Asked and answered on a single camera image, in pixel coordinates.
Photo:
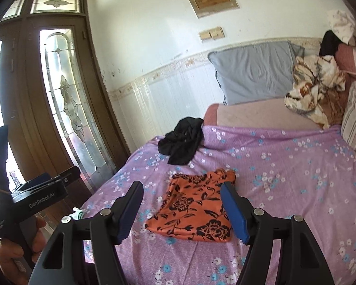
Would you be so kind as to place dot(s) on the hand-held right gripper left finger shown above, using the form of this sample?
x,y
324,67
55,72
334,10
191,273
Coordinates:
x,y
127,213

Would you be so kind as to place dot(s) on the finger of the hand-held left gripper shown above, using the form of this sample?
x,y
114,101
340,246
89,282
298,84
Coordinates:
x,y
71,174
38,182

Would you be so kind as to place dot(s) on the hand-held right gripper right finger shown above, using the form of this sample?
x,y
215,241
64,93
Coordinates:
x,y
234,210

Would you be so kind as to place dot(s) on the orange floral garment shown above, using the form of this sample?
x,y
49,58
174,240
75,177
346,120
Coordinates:
x,y
192,210

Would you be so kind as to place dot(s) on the person's left hand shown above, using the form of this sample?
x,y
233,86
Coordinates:
x,y
9,258

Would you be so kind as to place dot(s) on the pale green cloth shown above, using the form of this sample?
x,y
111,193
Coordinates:
x,y
78,213

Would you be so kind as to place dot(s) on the purple floral bedsheet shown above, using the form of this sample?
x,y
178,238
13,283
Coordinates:
x,y
284,169

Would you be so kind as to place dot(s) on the black garment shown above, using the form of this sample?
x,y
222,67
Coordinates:
x,y
184,139

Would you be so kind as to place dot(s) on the wooden glass door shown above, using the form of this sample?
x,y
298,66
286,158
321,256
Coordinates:
x,y
20,95

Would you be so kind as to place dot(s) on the pink mattress cover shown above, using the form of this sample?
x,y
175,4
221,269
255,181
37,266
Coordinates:
x,y
255,112

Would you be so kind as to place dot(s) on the grey pillow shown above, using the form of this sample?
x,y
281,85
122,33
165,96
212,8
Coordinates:
x,y
255,71

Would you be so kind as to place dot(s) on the beige floral cloth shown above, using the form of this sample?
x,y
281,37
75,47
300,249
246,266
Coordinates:
x,y
308,89

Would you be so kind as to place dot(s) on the pink folded blanket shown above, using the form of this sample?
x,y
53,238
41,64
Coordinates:
x,y
351,62

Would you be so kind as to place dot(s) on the small black cloth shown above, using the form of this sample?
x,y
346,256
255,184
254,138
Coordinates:
x,y
329,44

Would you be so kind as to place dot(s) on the white crumpled cloth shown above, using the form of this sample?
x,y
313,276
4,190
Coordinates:
x,y
341,26

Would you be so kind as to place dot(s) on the beige wall switch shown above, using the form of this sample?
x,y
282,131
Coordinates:
x,y
218,33
205,35

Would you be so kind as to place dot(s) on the framed wall plaque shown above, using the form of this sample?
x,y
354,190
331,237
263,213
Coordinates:
x,y
213,0

